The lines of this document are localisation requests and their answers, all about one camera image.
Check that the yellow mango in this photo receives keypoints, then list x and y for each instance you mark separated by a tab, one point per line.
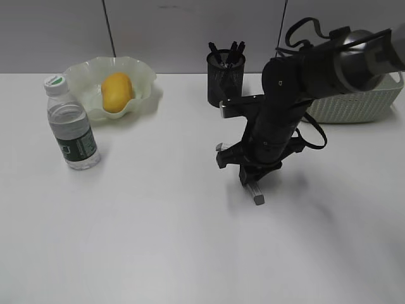
116	92

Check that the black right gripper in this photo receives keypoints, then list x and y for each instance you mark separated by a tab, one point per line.
267	140

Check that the grey white eraser top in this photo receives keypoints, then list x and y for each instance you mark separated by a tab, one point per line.
219	147

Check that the grey white eraser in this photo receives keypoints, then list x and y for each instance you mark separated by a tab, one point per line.
256	193
219	147

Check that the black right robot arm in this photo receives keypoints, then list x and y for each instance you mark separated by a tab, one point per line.
348	62

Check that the pale green wavy plate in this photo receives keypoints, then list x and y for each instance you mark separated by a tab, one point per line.
85	80

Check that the black mesh pen holder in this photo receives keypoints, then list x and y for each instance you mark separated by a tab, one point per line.
223	83

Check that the clear water bottle green label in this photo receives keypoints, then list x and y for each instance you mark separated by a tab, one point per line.
70	125

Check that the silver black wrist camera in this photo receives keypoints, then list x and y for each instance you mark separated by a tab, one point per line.
245	106

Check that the pale green woven basket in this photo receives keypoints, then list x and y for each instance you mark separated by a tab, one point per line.
360	107

